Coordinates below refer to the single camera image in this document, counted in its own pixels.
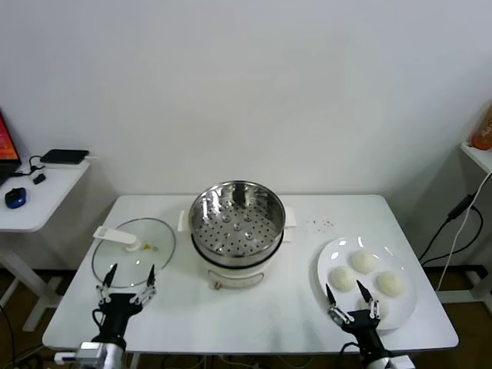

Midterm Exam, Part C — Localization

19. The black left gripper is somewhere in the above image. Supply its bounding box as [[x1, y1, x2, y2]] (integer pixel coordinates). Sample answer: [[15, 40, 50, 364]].
[[91, 263, 159, 349]]

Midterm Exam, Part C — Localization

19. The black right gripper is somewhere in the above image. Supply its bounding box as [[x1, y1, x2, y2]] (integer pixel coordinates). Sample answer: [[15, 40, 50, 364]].
[[325, 279, 393, 361]]

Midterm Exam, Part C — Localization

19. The white steamed baozi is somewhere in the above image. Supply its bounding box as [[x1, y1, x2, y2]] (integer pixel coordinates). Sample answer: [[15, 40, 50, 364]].
[[351, 250, 377, 275], [327, 266, 357, 292], [374, 271, 405, 298], [357, 298, 390, 320]]

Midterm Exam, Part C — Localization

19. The steel steamer pot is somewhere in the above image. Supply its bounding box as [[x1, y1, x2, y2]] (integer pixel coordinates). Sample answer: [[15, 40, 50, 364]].
[[176, 205, 298, 290]]

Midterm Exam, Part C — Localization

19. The stainless steel steamer basket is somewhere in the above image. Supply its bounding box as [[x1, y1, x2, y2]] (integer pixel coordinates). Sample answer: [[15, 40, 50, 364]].
[[188, 180, 288, 266]]

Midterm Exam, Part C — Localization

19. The large white plate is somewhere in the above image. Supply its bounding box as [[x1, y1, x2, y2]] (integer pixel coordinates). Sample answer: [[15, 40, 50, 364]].
[[317, 236, 418, 331]]

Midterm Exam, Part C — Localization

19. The white side table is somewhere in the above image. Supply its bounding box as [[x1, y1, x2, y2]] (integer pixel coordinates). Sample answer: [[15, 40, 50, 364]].
[[0, 155, 97, 332]]

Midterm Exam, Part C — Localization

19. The blue black computer mouse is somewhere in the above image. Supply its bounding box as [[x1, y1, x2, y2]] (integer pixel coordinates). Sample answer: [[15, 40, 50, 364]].
[[4, 187, 28, 210]]

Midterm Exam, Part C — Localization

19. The flat black device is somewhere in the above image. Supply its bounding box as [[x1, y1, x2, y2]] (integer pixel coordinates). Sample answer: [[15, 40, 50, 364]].
[[40, 148, 90, 165]]

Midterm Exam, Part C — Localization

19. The laptop with red screen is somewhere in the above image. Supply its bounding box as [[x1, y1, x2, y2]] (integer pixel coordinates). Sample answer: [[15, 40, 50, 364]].
[[0, 109, 22, 185]]

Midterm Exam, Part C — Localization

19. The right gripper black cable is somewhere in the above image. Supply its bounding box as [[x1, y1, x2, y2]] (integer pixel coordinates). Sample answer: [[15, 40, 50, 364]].
[[341, 341, 361, 369]]

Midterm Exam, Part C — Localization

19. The glass lid with white handle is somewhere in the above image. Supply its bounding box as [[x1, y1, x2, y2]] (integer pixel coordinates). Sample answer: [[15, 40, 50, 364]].
[[91, 218, 177, 289]]

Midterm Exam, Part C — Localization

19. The white hanging cable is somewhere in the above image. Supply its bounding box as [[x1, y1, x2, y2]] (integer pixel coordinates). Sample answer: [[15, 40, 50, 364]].
[[437, 175, 486, 293]]

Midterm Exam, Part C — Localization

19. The black floor cable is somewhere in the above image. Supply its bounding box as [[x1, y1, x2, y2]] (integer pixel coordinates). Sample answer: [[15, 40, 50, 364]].
[[0, 306, 16, 369]]

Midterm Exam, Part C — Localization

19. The black power cable with adapter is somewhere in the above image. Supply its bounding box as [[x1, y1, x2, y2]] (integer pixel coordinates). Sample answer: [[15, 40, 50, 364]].
[[417, 194, 484, 266]]

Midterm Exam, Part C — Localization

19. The thin black desk cable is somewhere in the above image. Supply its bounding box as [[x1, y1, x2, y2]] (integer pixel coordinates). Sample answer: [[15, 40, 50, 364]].
[[10, 155, 46, 178]]

